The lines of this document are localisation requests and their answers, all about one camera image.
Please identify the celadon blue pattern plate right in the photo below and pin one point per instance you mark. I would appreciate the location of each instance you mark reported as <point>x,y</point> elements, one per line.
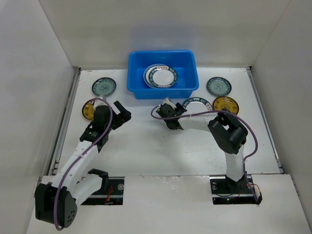
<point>219,86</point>

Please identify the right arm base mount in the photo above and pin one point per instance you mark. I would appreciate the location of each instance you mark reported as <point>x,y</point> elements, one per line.
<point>228,192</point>

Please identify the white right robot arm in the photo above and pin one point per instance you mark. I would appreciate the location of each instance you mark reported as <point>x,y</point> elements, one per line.
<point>227,131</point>

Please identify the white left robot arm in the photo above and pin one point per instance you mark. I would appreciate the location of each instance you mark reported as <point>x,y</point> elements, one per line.
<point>57,201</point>

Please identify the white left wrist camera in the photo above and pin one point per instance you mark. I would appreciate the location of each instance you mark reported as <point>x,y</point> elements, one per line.
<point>99,101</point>

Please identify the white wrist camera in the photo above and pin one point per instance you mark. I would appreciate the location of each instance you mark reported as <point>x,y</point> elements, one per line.
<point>168,102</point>
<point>99,101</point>

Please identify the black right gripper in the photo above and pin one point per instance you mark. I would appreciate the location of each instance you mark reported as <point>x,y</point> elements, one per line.
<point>170,117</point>

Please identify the celadon blue pattern plate left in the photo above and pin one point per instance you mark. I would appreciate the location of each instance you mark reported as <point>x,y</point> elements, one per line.
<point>104,87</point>

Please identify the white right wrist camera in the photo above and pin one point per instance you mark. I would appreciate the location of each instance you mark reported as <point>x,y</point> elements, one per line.
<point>168,102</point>

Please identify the celadon blue pattern plate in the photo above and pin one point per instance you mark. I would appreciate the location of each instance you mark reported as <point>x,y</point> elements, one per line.
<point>219,86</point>
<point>104,87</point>

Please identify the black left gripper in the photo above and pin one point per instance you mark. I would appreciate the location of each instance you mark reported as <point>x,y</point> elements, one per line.
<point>126,114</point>

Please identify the blue plastic bin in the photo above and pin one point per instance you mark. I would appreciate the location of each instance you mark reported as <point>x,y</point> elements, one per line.
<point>183,61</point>

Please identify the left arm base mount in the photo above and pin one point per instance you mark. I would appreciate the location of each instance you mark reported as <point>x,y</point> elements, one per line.
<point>110,192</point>

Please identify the yellow patterned plate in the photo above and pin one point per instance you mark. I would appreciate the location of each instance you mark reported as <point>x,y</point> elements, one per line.
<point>88,110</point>
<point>227,103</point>

